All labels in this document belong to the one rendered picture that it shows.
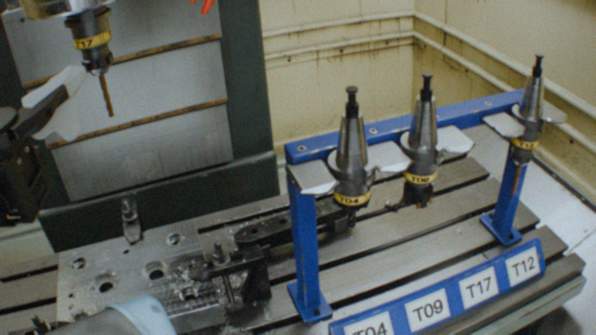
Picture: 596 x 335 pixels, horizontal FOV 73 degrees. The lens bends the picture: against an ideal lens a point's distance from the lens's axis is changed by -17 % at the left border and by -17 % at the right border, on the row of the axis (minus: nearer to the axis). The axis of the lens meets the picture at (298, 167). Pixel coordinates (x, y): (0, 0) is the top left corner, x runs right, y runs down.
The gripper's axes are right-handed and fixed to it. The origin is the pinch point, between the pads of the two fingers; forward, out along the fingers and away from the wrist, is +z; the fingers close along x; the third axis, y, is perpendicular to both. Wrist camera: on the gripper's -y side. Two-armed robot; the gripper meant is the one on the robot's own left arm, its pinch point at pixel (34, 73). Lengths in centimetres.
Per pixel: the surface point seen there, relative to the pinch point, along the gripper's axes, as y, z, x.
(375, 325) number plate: 49, 4, 35
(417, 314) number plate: 50, 6, 43
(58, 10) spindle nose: -3.7, 8.0, 0.3
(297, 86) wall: 61, 109, 26
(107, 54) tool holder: 5.0, 15.0, 1.8
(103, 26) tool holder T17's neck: 1.0, 14.7, 2.3
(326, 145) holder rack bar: 21.7, 15.3, 28.8
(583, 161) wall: 50, 43, 97
